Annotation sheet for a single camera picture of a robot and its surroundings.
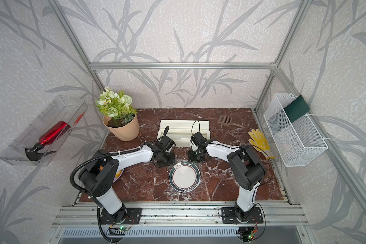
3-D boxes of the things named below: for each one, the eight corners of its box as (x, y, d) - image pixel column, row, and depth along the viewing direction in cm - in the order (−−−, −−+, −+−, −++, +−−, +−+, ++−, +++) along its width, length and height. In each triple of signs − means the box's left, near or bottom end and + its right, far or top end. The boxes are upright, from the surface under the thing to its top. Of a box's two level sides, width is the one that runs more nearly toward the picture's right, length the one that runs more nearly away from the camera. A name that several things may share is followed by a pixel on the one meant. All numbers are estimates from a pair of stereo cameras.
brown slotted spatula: (217, 123, 115) (217, 120, 112) (218, 117, 119) (218, 114, 117) (242, 128, 112) (243, 125, 110) (242, 121, 116) (243, 119, 114)
